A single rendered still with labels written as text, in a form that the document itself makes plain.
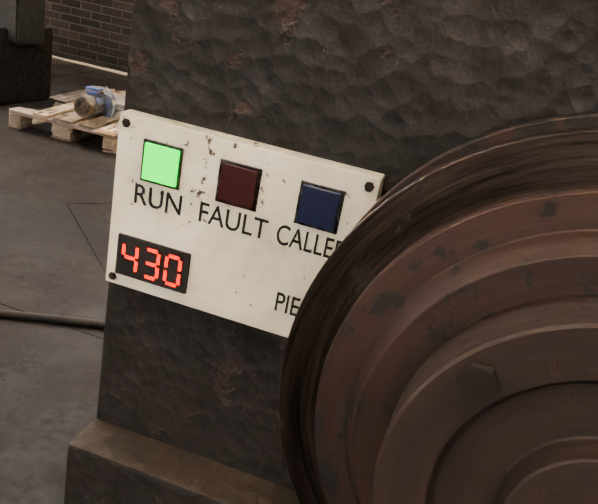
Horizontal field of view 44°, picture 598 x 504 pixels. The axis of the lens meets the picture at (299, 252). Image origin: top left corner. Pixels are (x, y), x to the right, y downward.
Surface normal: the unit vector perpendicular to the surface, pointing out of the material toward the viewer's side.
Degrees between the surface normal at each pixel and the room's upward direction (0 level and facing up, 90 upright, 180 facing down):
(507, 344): 90
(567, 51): 90
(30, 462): 0
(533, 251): 39
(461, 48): 90
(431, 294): 59
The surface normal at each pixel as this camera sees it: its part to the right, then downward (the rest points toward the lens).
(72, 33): -0.30, 0.31
